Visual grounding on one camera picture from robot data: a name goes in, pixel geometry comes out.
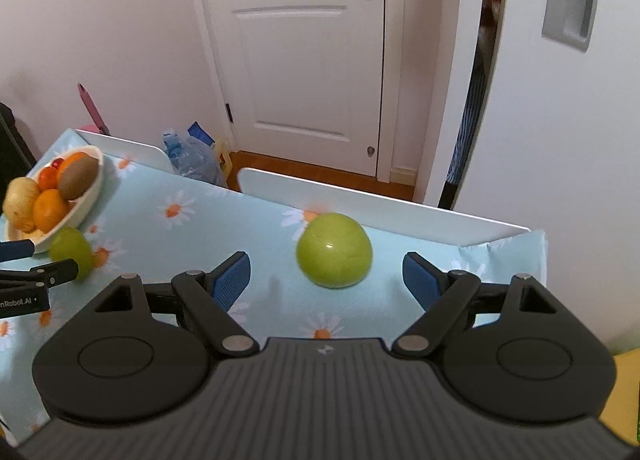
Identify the white sliding door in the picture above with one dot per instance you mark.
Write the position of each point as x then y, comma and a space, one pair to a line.
550, 140

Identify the clear plastic water bottle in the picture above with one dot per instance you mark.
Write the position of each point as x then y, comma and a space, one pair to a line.
192, 160

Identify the yellow object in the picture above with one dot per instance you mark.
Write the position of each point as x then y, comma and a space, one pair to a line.
627, 390

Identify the large yellow apple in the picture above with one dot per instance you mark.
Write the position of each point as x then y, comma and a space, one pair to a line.
22, 205

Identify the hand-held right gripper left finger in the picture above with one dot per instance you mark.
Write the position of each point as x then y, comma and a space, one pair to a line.
231, 280

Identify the cream cartoon print bowl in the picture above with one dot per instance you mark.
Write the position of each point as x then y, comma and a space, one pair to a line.
92, 195

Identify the striped hanging cloth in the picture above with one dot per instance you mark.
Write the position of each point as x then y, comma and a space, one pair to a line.
467, 115

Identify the blue daisy print tablecloth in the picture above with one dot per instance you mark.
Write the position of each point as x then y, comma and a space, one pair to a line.
200, 240

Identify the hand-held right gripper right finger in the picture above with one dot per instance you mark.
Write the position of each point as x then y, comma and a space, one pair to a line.
420, 280

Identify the red cherry tomato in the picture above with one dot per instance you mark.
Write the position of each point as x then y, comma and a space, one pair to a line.
58, 163

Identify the white chair back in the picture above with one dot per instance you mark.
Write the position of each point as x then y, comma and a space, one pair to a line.
135, 150
400, 220

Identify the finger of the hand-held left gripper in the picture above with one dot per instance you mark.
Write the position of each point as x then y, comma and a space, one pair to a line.
15, 249
50, 272

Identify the white panel door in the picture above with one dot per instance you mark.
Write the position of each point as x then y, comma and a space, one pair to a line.
300, 65

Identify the brown kiwi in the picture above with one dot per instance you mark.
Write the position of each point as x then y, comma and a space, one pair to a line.
77, 177

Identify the large orange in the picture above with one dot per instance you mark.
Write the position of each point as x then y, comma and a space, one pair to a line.
50, 210

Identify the mandarin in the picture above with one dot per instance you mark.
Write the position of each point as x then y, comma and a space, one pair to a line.
47, 179

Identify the matte green apple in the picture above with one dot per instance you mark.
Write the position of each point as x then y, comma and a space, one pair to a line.
72, 247

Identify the glossy green apple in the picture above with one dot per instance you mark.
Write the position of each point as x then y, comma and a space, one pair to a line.
334, 250

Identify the smooth orange persimmon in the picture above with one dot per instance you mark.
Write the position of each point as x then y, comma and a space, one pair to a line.
75, 158

